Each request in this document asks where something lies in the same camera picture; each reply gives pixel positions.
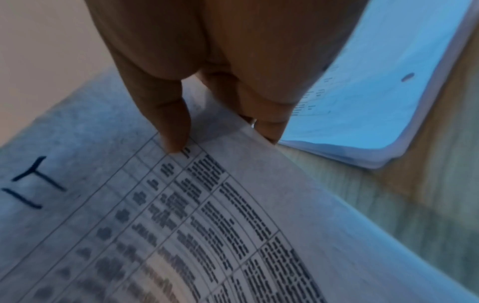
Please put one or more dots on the Admin paper stack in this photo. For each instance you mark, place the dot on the Admin paper stack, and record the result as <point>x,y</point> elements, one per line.
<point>374,103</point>

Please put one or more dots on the paper sheet marked IT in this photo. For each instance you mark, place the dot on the paper sheet marked IT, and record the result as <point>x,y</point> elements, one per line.
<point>187,236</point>

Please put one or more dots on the person's right hand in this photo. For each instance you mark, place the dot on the person's right hand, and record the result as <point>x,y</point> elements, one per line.
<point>232,38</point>

